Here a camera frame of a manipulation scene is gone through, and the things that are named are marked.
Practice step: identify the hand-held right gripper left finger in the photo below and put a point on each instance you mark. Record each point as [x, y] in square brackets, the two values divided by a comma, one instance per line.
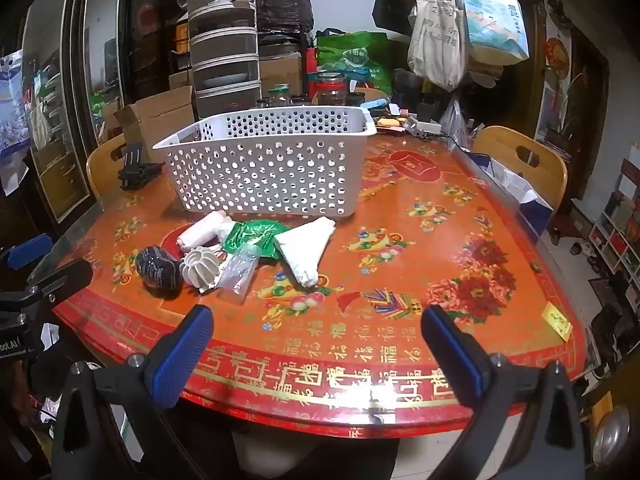
[180, 355]

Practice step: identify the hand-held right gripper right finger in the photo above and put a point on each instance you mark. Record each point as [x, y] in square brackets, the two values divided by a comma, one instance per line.
[457, 360]

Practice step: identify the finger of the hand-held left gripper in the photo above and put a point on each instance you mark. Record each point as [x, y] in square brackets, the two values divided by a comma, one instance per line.
[65, 277]
[30, 252]

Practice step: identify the white ribbed foam net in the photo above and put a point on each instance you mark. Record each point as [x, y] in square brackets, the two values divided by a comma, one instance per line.
[200, 267]

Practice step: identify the white cloth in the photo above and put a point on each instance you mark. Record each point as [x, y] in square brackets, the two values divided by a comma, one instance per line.
[202, 232]

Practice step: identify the green plastic bag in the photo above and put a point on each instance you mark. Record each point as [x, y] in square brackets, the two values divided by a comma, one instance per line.
[252, 237]

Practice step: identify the white plastic bag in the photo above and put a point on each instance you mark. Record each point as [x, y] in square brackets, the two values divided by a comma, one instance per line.
[305, 250]

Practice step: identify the white perforated plastic basket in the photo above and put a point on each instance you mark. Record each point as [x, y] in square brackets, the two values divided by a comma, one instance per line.
[265, 175]

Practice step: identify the yellow paper note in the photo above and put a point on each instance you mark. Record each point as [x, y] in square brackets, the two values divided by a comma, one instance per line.
[557, 321]

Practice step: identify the wooden chair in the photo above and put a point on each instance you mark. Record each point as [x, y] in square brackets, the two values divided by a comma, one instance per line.
[520, 160]
[102, 165]

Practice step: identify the black clamp stand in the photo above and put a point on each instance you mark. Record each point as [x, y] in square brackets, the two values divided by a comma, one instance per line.
[135, 167]

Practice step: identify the metal pot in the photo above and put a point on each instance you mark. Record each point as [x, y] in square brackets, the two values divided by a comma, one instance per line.
[612, 430]

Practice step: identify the white and blue paper bag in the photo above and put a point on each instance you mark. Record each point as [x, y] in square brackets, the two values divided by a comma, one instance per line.
[515, 190]

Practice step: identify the open cardboard box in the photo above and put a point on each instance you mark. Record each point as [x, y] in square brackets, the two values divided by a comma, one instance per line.
[155, 120]

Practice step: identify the white cube shelf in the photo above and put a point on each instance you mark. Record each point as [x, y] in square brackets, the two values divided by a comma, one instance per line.
[612, 240]

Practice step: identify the clear crinkled plastic bag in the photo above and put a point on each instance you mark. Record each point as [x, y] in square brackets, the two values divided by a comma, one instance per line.
[452, 122]

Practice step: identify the blue face mask pack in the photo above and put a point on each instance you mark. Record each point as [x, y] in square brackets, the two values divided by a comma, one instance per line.
[375, 105]

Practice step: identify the white plastic drawer tower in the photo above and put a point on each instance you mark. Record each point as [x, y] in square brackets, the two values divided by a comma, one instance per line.
[222, 50]

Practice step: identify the glass jar with green lid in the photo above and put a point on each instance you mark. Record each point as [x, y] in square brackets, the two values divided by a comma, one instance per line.
[280, 95]

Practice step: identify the closed cardboard box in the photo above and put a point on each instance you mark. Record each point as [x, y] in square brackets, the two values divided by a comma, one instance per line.
[282, 72]

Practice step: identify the glass jar with red lid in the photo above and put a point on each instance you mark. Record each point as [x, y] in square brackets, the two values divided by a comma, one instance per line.
[330, 85]

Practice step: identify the beige canvas tote bag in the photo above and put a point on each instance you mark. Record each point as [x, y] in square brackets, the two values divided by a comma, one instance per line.
[435, 40]

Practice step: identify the green shopping bag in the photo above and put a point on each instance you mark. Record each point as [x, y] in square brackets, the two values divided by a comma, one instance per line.
[355, 55]

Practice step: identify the blue printed tote bag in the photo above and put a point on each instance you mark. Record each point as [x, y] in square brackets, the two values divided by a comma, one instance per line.
[492, 20]

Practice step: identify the black plastic bag bundle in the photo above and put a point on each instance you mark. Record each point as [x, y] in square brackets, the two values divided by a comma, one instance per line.
[282, 5]

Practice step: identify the blue wall poster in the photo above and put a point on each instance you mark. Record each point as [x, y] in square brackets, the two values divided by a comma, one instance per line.
[10, 105]

